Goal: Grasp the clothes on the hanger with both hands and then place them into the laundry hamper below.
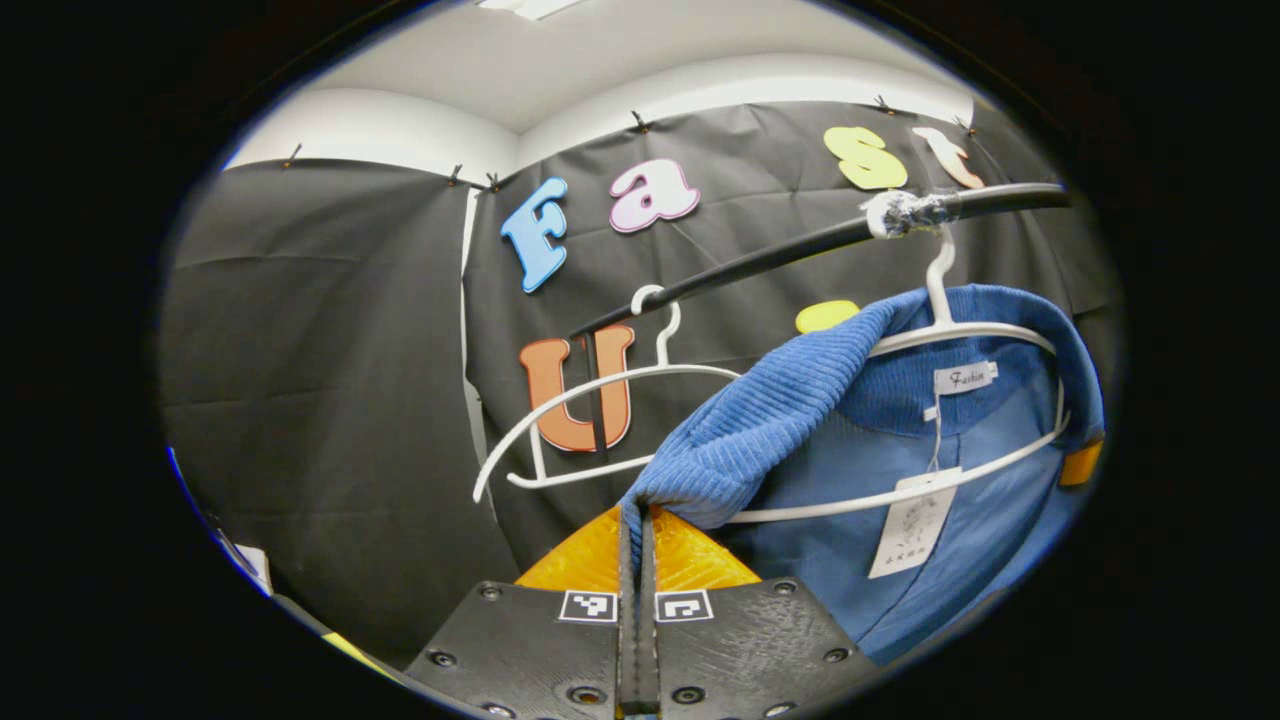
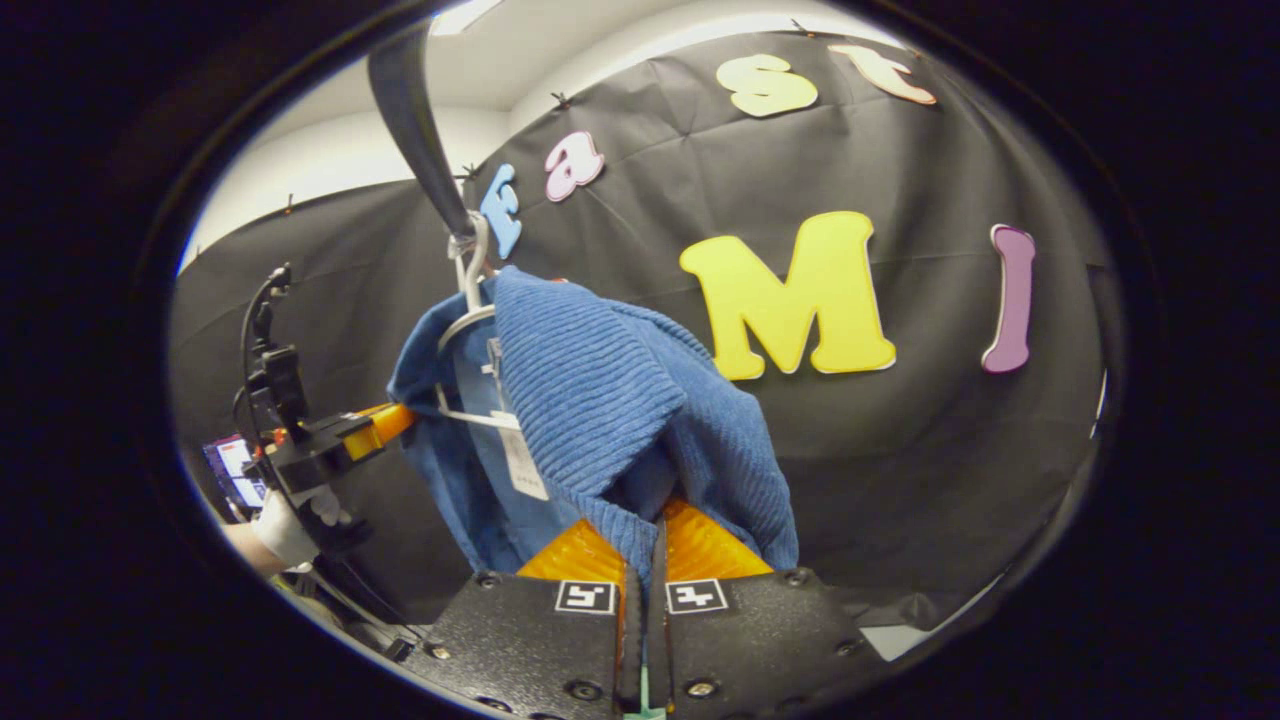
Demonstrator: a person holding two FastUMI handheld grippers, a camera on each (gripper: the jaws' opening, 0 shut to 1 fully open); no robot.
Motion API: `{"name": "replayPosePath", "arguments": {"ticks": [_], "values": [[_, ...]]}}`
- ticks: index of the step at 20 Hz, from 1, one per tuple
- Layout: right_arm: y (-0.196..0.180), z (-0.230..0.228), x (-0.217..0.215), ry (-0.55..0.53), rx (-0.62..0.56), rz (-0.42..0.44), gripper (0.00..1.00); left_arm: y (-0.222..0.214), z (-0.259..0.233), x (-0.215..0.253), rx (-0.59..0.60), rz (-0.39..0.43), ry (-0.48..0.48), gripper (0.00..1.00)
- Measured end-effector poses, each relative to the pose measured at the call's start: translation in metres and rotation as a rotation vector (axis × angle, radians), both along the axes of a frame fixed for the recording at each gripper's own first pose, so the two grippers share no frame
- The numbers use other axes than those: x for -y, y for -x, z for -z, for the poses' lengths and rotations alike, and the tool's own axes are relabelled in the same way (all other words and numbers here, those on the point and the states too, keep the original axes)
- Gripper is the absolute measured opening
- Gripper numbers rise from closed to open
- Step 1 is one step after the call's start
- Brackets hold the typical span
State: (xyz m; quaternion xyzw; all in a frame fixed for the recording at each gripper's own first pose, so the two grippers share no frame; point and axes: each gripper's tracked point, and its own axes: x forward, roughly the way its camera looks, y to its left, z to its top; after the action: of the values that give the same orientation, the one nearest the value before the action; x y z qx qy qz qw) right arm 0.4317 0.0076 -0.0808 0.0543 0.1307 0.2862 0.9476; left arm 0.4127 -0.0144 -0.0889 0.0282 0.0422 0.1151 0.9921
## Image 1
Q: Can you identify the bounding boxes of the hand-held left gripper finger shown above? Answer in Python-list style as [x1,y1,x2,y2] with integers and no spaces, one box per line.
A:
[405,505,641,720]
[640,505,881,720]

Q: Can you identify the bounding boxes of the black clothes rack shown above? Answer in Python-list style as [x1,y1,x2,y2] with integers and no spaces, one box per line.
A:
[570,183,1073,456]

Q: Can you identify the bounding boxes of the white clothes hanger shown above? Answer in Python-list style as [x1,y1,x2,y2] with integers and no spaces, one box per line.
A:
[725,222,1069,526]
[472,285,741,504]

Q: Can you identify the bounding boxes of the ceiling light panel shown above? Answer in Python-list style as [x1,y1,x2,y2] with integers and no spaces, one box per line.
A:
[478,0,588,21]

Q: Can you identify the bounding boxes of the blue corduroy jacket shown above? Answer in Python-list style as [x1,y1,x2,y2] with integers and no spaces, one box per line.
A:
[620,284,1107,667]

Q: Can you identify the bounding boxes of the black backdrop cloth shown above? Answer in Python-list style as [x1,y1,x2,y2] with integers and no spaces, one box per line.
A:
[160,100,1121,666]

